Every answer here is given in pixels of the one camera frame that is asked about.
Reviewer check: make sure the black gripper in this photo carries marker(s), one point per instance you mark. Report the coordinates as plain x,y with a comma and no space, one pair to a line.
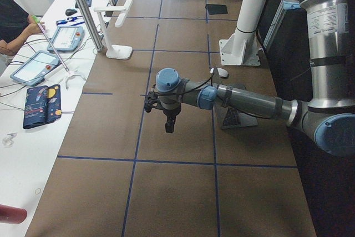
170,115

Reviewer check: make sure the grey laptop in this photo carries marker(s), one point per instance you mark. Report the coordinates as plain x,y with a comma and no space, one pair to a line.
228,118

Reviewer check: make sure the person's forearm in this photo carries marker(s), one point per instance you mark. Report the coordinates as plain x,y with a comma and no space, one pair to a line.
12,48

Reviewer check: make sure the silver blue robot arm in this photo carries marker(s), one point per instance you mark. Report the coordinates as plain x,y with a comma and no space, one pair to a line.
328,119

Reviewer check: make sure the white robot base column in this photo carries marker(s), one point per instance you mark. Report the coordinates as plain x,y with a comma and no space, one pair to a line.
241,47

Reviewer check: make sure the white computer mouse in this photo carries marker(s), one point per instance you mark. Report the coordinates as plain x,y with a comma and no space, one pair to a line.
222,72

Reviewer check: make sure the black mouse pad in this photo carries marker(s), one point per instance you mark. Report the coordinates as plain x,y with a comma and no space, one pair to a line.
215,9

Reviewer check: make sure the black computer mouse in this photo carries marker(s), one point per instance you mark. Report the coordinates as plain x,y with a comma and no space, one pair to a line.
70,12

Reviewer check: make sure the person's hand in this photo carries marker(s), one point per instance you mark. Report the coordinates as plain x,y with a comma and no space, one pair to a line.
33,28

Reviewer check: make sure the white grabber claw stick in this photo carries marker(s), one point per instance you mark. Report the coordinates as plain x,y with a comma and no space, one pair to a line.
69,73

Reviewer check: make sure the dark blue space pencil case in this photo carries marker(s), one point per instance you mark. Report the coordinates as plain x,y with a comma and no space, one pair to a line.
42,106

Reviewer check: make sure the upper teach pendant tablet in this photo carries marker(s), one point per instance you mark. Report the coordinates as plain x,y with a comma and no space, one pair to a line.
67,38

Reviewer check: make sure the teach pendant tablet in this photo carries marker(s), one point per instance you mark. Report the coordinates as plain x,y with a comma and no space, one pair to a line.
33,71
67,38

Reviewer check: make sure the lower teach pendant tablet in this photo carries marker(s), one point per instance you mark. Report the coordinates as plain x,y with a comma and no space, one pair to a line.
33,71

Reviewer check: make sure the red cylinder bottle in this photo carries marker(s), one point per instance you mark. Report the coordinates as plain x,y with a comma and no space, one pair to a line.
12,215

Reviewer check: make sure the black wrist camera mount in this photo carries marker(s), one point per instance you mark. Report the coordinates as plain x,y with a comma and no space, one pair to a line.
151,101

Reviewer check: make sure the aluminium frame post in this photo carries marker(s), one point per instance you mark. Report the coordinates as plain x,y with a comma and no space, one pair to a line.
84,9

